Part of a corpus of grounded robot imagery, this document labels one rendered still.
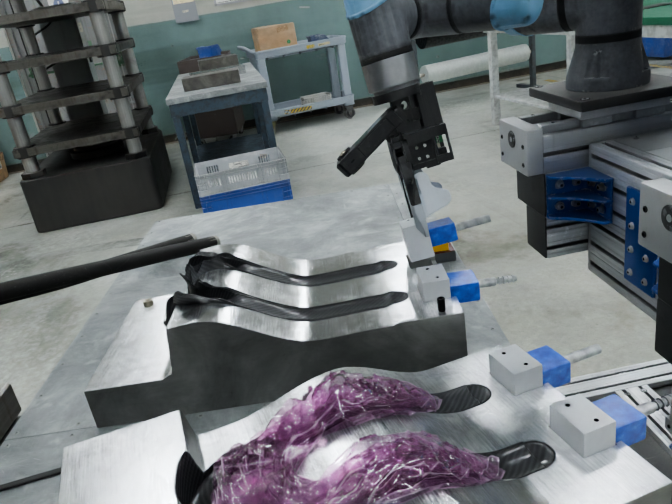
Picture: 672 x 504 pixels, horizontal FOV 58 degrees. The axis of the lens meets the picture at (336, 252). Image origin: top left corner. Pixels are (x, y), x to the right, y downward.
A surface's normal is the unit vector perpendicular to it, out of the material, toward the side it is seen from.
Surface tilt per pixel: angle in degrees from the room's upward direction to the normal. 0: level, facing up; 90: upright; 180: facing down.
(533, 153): 90
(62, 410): 0
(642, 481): 0
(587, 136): 90
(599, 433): 90
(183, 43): 90
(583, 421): 0
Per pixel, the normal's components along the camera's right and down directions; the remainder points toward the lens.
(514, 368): -0.15, -0.91
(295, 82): 0.19, 0.36
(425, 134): 0.01, 0.25
